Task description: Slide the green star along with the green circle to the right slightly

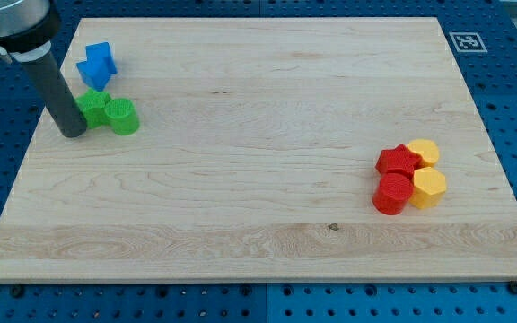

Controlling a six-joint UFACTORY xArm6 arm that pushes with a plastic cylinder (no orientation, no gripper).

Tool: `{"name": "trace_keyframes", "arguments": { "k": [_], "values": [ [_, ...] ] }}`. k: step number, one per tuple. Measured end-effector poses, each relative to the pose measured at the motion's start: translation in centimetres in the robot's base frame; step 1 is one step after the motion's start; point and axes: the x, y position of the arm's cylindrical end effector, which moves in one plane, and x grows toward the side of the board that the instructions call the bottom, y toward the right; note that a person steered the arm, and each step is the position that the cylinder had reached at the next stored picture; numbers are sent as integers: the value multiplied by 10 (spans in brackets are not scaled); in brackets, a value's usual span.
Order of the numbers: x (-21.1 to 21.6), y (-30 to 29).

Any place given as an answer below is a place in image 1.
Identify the yellow round block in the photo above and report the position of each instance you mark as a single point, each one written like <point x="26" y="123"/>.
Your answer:
<point x="427" y="150"/>

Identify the white fiducial marker tag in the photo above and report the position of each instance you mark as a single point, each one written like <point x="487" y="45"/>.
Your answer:
<point x="467" y="42"/>

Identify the green cylinder block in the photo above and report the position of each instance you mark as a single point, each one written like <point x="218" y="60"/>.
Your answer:
<point x="122" y="117"/>

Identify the light wooden board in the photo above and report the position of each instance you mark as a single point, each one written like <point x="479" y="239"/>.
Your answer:
<point x="255" y="161"/>

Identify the blue arrow block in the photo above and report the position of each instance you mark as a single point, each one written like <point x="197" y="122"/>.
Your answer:
<point x="98" y="67"/>

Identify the red cylinder block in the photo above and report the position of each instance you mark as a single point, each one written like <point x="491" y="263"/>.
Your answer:
<point x="392" y="194"/>

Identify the green star block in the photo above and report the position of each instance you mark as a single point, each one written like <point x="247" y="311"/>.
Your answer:
<point x="92" y="104"/>

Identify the red star block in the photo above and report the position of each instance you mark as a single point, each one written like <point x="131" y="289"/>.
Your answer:
<point x="399" y="160"/>

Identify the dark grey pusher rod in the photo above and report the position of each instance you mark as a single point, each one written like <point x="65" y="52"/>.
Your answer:
<point x="45" y="74"/>

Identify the yellow hexagon block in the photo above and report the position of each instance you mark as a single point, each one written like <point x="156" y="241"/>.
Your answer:
<point x="429" y="187"/>

